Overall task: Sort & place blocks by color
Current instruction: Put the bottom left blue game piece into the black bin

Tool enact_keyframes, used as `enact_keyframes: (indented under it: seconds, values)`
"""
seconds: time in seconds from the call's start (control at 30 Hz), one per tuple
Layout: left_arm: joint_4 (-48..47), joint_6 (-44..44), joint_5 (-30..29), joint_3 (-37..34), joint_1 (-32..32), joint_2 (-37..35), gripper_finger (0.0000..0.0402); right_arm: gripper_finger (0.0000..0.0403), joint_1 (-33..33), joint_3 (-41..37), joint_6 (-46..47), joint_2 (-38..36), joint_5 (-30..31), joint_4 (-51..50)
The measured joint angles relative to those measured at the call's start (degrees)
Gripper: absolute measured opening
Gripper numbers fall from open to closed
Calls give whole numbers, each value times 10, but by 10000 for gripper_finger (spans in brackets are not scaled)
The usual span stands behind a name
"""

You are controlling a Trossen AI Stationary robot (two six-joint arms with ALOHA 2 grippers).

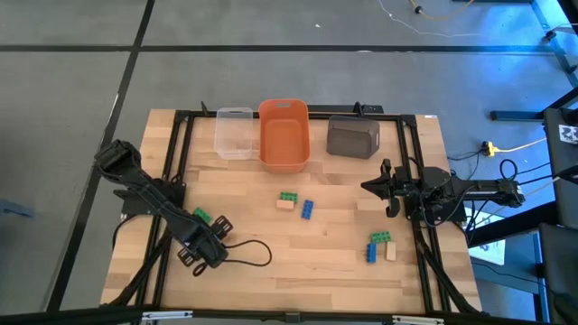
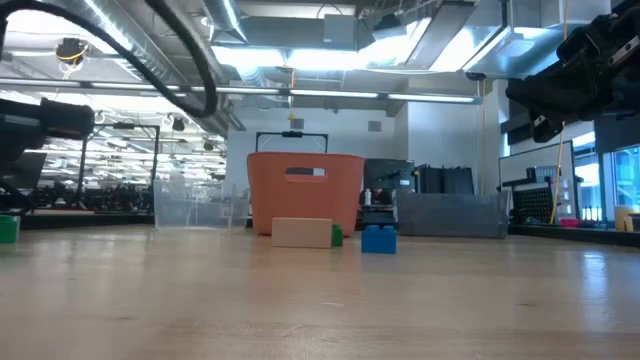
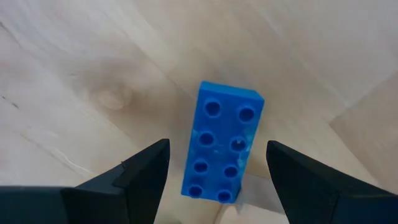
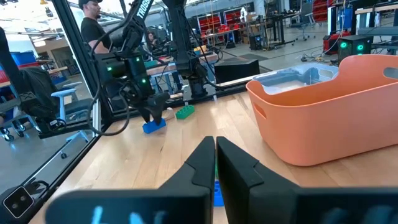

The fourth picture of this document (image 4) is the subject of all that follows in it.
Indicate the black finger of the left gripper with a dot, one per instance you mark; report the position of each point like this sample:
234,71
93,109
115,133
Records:
146,113
161,110

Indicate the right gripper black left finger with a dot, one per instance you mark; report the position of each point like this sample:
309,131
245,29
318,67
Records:
174,205

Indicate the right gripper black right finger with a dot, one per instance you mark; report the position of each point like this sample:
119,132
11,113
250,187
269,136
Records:
264,205

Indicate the blue toy brick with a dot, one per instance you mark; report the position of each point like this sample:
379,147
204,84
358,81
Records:
154,127
218,194

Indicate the green toy brick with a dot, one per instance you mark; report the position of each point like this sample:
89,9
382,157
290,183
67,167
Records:
216,171
185,112

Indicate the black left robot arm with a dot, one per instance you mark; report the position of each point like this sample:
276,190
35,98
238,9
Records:
183,46

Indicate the wooden workbench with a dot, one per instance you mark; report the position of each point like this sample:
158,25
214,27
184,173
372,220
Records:
161,68

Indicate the seated person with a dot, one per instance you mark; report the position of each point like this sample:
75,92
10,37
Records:
152,39

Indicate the standing person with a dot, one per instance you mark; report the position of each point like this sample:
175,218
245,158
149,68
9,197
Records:
91,29

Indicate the white office chair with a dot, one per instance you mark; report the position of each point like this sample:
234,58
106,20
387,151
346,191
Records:
66,99

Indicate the black box on floor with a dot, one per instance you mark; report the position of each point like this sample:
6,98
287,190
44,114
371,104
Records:
236,70

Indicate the red shelf rack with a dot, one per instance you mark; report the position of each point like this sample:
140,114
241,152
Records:
233,18
210,25

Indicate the orange plastic bin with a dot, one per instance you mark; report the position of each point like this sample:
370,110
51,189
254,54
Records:
326,124

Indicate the black jacket on chair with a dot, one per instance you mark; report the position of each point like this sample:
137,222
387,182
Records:
37,90

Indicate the blue storage crate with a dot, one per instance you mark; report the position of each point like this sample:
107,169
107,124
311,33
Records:
23,58

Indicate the clear plastic bin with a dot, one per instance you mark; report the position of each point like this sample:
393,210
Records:
289,81

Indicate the square socket with white rim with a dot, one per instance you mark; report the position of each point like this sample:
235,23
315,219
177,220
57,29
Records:
17,202

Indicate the red tool case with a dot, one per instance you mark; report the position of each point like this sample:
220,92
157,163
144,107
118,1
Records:
331,42

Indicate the black computer with green lights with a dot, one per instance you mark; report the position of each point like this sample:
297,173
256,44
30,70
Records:
354,46

